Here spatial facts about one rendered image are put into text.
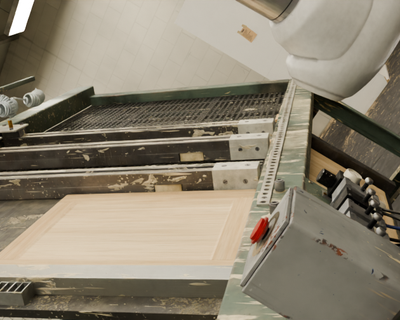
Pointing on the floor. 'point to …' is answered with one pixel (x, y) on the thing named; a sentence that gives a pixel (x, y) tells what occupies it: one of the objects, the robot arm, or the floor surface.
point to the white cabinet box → (256, 42)
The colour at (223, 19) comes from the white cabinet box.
